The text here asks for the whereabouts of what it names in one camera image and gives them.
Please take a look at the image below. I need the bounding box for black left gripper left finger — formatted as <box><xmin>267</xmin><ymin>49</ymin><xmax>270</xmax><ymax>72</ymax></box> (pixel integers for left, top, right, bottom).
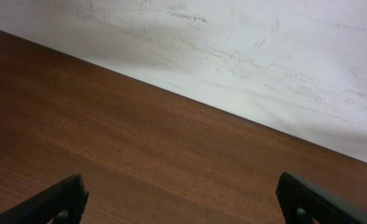
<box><xmin>0</xmin><ymin>174</ymin><xmax>89</xmax><ymax>224</ymax></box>

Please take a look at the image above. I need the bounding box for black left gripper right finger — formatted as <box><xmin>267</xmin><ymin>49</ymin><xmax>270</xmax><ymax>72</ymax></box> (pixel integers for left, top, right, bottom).
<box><xmin>276</xmin><ymin>172</ymin><xmax>367</xmax><ymax>224</ymax></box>

